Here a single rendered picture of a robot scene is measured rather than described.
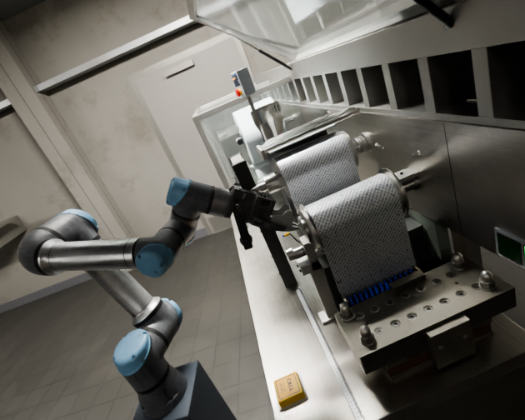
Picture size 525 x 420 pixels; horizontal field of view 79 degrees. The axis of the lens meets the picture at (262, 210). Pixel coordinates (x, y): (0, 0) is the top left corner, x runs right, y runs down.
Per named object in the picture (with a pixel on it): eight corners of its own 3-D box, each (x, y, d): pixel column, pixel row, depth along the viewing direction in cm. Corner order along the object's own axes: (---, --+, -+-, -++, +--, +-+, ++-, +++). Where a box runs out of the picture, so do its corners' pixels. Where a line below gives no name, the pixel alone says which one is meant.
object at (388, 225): (338, 291, 92) (319, 238, 85) (412, 257, 92) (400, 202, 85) (339, 292, 91) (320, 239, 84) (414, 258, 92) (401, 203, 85)
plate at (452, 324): (432, 363, 79) (424, 331, 75) (469, 346, 79) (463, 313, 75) (439, 371, 76) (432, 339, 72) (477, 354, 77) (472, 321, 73)
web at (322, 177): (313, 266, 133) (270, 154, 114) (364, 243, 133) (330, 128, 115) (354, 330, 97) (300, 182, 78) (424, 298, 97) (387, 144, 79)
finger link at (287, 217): (307, 216, 86) (276, 207, 84) (300, 236, 87) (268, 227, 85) (305, 212, 89) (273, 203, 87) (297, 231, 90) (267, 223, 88)
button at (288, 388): (276, 386, 91) (272, 380, 90) (298, 376, 91) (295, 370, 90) (281, 408, 84) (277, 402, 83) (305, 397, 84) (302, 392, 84)
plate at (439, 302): (339, 329, 91) (333, 313, 89) (466, 272, 92) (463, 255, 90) (366, 375, 76) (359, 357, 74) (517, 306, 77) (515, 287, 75)
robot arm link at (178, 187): (167, 196, 86) (173, 169, 82) (207, 206, 89) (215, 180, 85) (162, 212, 80) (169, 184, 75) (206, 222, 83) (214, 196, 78)
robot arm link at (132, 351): (124, 393, 97) (99, 362, 91) (147, 355, 108) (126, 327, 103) (156, 391, 93) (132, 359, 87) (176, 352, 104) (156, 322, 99)
